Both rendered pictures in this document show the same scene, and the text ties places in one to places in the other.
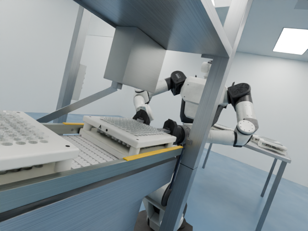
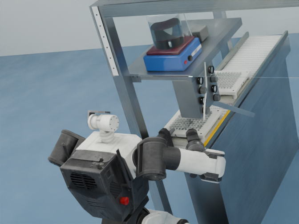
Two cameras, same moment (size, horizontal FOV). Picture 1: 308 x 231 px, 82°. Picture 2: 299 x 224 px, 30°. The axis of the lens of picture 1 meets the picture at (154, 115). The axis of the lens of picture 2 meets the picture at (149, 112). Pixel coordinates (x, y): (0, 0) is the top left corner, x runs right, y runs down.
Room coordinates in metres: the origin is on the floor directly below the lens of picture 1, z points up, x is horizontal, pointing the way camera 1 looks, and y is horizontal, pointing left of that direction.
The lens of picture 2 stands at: (3.10, 0.12, 2.37)
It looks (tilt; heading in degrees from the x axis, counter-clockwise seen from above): 28 degrees down; 186
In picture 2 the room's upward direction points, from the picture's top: 16 degrees counter-clockwise
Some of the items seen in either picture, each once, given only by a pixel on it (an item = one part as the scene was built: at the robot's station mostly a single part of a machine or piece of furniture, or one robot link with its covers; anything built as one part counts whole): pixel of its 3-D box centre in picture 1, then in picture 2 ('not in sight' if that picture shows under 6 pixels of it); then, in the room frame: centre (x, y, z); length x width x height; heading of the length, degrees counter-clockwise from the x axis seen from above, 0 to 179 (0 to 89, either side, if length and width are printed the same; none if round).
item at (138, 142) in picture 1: (132, 129); (191, 122); (0.63, 0.06, 0.95); 0.25 x 0.24 x 0.02; 149
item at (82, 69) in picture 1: (72, 80); not in sight; (1.31, 0.64, 1.03); 0.17 x 0.06 x 0.26; 58
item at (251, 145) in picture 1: (239, 136); not in sight; (2.49, -1.23, 0.86); 1.50 x 1.10 x 0.04; 146
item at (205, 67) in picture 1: (210, 69); (104, 125); (1.17, -0.26, 1.34); 0.10 x 0.07 x 0.09; 58
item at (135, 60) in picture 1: (137, 63); (196, 87); (0.76, 0.13, 1.20); 0.22 x 0.11 x 0.20; 148
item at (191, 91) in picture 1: (204, 101); (109, 174); (1.22, -0.30, 1.14); 0.34 x 0.30 x 0.36; 58
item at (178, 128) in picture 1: (174, 134); (159, 145); (0.77, -0.11, 0.95); 0.12 x 0.10 x 0.13; 141
